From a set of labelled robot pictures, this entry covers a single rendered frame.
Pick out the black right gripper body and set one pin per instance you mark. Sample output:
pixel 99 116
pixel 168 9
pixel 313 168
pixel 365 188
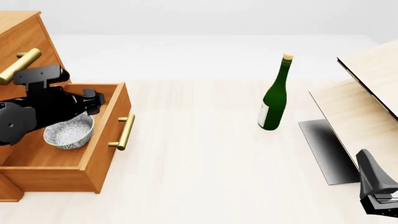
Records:
pixel 381 205

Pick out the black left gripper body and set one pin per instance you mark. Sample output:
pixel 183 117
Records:
pixel 93 102

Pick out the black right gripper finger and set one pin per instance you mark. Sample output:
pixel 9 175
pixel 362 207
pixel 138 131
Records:
pixel 373 172

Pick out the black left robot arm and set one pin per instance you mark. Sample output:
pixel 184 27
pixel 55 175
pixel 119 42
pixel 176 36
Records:
pixel 37 109

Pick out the patterned black white bowl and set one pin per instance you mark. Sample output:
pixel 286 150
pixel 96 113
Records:
pixel 70 133

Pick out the open wooden drawer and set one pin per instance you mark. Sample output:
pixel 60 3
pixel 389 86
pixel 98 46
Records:
pixel 102 149

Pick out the wooden cabinet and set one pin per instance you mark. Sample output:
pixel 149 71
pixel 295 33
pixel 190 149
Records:
pixel 21 35

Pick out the pale wooden rack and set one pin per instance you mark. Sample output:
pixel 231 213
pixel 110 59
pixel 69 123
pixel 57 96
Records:
pixel 357 109

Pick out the green wine bottle with cork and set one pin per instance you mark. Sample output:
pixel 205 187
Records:
pixel 273 102

